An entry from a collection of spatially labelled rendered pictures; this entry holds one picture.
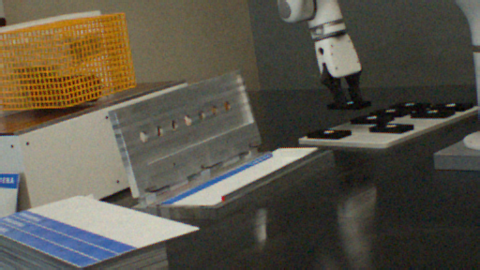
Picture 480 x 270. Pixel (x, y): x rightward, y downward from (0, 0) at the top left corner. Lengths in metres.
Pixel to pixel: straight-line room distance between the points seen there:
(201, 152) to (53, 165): 0.31
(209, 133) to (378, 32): 2.44
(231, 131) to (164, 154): 0.22
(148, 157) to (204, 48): 2.72
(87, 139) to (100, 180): 0.09
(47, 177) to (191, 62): 2.66
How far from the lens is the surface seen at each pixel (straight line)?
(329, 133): 2.44
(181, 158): 2.10
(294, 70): 4.87
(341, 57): 2.48
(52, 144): 2.08
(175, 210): 1.94
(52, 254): 1.47
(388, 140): 2.34
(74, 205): 1.73
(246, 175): 2.12
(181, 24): 4.64
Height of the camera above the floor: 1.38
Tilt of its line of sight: 10 degrees down
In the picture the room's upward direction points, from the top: 8 degrees counter-clockwise
